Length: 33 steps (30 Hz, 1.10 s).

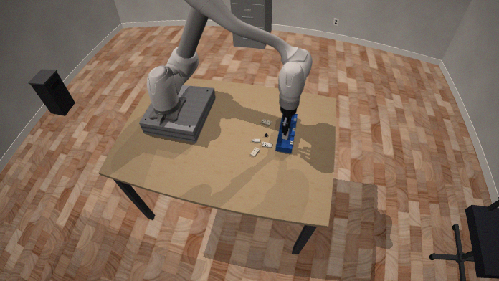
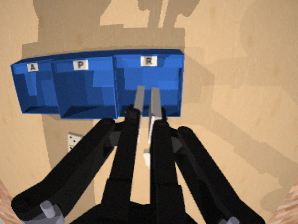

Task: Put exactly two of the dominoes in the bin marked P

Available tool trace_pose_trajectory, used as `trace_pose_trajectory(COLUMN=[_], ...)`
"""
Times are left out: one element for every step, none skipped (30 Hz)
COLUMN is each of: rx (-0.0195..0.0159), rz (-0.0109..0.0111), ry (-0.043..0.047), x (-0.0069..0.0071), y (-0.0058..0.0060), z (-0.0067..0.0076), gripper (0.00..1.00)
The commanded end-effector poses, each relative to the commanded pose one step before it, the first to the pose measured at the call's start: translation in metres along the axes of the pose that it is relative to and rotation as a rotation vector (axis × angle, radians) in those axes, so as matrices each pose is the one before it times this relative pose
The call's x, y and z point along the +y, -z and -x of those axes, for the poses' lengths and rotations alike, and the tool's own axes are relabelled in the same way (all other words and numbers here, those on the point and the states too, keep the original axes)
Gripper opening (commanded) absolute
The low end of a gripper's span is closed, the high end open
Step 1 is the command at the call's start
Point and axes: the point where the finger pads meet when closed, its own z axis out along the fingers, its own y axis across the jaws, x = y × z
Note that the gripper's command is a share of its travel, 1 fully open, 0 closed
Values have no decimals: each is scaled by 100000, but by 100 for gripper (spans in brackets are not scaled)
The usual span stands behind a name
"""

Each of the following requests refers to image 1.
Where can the blue rack of bins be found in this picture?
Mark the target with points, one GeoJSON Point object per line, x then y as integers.
{"type": "Point", "coordinates": [283, 145]}

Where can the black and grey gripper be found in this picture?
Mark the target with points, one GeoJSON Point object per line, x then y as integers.
{"type": "Point", "coordinates": [286, 124]}

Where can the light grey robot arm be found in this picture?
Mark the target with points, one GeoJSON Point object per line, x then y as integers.
{"type": "Point", "coordinates": [164, 84]}

